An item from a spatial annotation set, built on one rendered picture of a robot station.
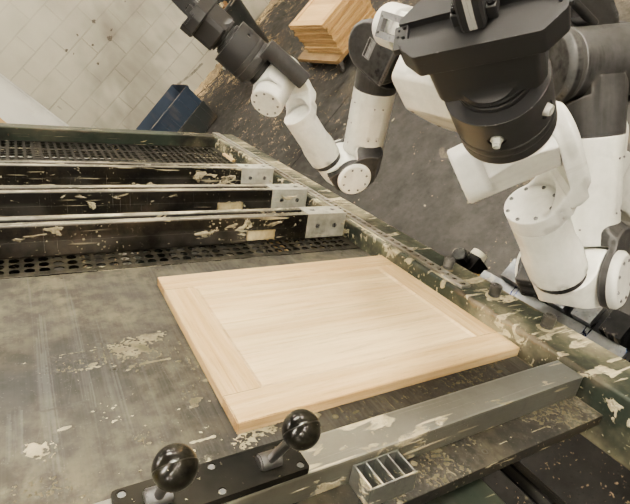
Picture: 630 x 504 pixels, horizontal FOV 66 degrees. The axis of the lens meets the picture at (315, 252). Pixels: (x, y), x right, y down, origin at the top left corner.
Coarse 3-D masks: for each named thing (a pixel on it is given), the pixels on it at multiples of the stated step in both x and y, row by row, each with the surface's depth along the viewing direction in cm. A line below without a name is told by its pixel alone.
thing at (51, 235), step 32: (0, 224) 96; (32, 224) 98; (64, 224) 101; (96, 224) 104; (128, 224) 107; (160, 224) 111; (192, 224) 115; (224, 224) 119; (256, 224) 124; (288, 224) 129; (320, 224) 134; (0, 256) 97; (32, 256) 100
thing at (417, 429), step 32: (480, 384) 75; (512, 384) 76; (544, 384) 77; (576, 384) 81; (384, 416) 65; (416, 416) 66; (448, 416) 67; (480, 416) 69; (512, 416) 74; (320, 448) 58; (352, 448) 59; (384, 448) 60; (416, 448) 63; (320, 480) 56
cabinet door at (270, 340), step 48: (192, 288) 94; (240, 288) 98; (288, 288) 101; (336, 288) 104; (384, 288) 107; (192, 336) 79; (240, 336) 82; (288, 336) 84; (336, 336) 86; (384, 336) 88; (432, 336) 91; (480, 336) 93; (240, 384) 70; (288, 384) 71; (336, 384) 73; (384, 384) 75; (240, 432) 63
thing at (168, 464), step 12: (168, 444) 41; (180, 444) 40; (156, 456) 40; (168, 456) 39; (180, 456) 39; (192, 456) 40; (156, 468) 39; (168, 468) 38; (180, 468) 39; (192, 468) 39; (156, 480) 39; (168, 480) 38; (180, 480) 39; (192, 480) 40; (144, 492) 47; (156, 492) 45; (168, 492) 47
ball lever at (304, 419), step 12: (288, 420) 45; (300, 420) 45; (312, 420) 45; (288, 432) 45; (300, 432) 44; (312, 432) 45; (288, 444) 45; (300, 444) 44; (312, 444) 45; (264, 456) 53; (276, 456) 51; (264, 468) 52
